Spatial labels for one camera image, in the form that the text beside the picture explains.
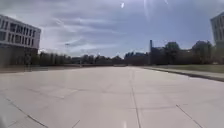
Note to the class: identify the dark ground strip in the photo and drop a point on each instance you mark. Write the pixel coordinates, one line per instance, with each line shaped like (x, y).
(30, 69)

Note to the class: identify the lamp pole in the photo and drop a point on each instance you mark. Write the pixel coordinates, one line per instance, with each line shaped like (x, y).
(67, 50)

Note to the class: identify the grass strip beside plaza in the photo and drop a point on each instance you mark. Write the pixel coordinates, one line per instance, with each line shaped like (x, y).
(196, 68)

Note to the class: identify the long row of trees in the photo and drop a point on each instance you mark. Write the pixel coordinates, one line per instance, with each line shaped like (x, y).
(176, 55)

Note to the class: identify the grey tall building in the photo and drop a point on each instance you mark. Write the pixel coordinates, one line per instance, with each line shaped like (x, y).
(218, 30)

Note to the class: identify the tall dark chimney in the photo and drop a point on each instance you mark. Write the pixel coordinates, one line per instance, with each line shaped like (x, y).
(150, 50)

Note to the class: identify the pale concrete slab plaza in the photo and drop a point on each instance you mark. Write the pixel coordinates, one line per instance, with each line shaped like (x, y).
(110, 96)

